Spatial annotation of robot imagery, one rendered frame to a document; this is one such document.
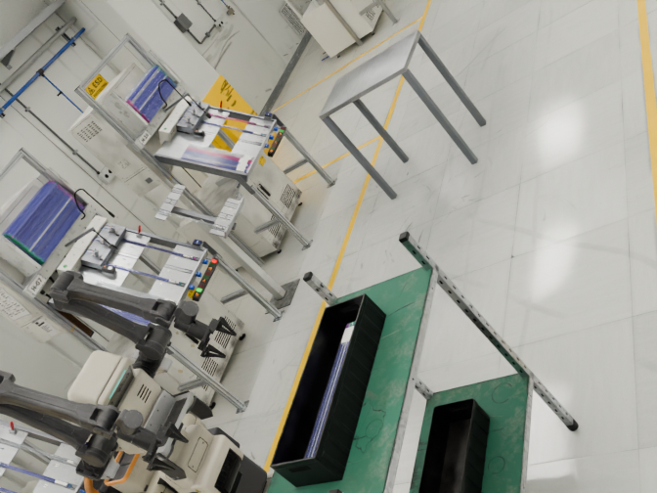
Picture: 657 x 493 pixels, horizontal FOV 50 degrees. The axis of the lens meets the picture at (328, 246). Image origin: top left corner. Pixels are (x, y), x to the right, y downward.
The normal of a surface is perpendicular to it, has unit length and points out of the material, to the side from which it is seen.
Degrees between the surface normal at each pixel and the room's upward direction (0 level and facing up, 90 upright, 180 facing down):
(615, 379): 0
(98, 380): 42
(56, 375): 90
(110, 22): 90
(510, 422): 0
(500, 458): 0
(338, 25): 90
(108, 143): 90
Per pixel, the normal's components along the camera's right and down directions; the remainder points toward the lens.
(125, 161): -0.25, 0.69
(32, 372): 0.73, -0.32
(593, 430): -0.63, -0.65
